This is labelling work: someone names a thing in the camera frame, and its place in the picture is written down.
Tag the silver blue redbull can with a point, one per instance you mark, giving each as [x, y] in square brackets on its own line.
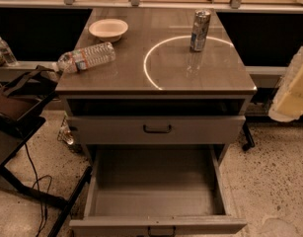
[199, 30]

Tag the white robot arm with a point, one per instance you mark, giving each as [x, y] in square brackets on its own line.
[287, 104]

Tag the grey drawer cabinet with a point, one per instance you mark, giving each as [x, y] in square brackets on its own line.
[155, 74]

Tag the closed grey upper drawer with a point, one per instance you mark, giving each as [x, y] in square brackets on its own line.
[162, 130]

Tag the open grey lower drawer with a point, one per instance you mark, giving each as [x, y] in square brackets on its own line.
[156, 192]

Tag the clear plastic water bottle lying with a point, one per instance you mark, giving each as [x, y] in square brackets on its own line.
[84, 58]

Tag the plastic bottle on floor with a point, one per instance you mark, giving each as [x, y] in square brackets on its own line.
[65, 134]

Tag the white paper bowl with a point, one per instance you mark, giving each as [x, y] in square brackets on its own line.
[108, 29]

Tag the black caster wheel leg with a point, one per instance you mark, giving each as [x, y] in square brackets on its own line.
[250, 142]

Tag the black side table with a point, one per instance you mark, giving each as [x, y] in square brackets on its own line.
[10, 144]

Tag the small upright water bottle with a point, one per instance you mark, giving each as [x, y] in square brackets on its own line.
[7, 53]

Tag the dark bag with straps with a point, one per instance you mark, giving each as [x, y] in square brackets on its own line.
[26, 96]

